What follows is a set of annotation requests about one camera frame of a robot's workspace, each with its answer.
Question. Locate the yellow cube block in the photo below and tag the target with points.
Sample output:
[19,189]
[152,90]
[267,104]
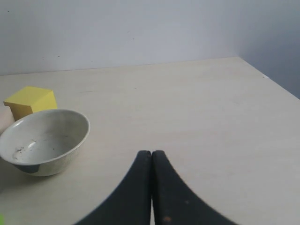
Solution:
[30,100]

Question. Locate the white ceramic bowl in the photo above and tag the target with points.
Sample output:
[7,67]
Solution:
[44,143]

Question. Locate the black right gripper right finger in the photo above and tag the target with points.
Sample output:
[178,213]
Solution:
[174,203]

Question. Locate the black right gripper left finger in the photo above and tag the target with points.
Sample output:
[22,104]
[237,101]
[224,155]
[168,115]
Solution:
[130,202]

